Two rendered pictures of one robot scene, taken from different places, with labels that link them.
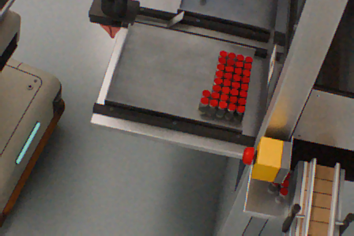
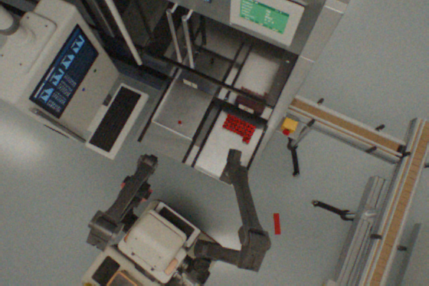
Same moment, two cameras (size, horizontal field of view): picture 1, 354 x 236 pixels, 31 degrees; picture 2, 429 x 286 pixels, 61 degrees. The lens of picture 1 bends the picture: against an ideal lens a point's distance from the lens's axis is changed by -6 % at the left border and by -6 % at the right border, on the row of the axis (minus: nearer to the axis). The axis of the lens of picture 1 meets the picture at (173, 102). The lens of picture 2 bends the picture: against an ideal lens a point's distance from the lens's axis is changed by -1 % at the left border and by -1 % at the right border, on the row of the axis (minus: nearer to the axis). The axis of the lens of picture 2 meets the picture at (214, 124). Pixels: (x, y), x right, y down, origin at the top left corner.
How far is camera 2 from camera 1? 1.23 m
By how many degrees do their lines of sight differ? 31
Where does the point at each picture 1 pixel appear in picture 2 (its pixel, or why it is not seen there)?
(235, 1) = (187, 109)
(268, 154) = (291, 125)
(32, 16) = (86, 208)
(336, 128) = not seen: hidden behind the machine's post
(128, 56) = (211, 168)
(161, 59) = (216, 153)
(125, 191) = (207, 179)
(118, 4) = not seen: hidden behind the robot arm
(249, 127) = (258, 125)
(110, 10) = not seen: hidden behind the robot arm
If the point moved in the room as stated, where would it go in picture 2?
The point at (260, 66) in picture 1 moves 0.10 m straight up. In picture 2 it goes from (227, 110) to (227, 105)
